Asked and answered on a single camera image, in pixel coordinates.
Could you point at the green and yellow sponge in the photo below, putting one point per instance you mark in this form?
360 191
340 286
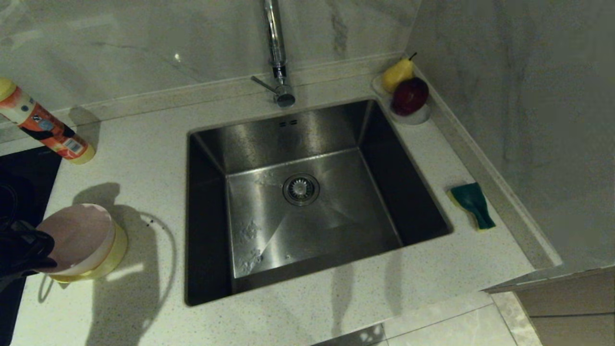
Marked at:
472 202

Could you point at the stainless steel sink basin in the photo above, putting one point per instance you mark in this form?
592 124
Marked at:
336 230

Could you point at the yellow pear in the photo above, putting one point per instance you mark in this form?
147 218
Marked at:
396 77

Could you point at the yellow plastic bowl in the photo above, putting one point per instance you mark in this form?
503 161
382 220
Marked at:
117 252

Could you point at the pink plastic bowl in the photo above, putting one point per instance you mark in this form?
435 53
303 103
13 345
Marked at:
81 235

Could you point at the dark red apple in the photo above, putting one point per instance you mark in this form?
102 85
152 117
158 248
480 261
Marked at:
410 96

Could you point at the orange label dish soap bottle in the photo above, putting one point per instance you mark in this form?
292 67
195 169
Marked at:
48 127

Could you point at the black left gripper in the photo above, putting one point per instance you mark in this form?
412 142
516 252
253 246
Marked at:
17 250

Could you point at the black induction cooktop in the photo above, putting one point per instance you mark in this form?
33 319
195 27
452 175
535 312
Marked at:
24 182

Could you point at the small white dish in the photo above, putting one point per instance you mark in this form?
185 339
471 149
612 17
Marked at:
415 118

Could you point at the chrome faucet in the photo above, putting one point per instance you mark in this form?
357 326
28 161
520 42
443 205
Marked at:
275 43

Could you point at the round metal drain strainer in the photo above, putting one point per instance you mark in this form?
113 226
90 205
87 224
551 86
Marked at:
301 189

